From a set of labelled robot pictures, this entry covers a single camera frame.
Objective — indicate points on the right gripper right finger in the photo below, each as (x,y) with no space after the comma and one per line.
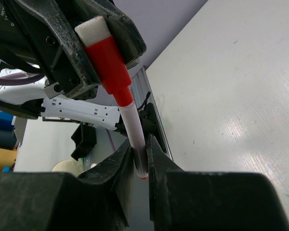
(210,201)

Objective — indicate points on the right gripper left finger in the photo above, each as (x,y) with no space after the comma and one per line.
(99,199)

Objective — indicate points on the red pen cap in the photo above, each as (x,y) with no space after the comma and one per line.
(102,51)

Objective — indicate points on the aluminium front rail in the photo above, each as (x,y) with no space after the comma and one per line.
(140,88)

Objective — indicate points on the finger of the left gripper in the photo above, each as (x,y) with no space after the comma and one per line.
(127,37)

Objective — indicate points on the white marker red tip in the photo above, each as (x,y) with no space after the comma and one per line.
(135,135)

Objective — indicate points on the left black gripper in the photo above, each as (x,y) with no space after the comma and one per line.
(42,32)

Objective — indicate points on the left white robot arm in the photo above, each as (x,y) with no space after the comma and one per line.
(26,92)

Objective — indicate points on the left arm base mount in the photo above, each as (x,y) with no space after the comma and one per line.
(84,136)

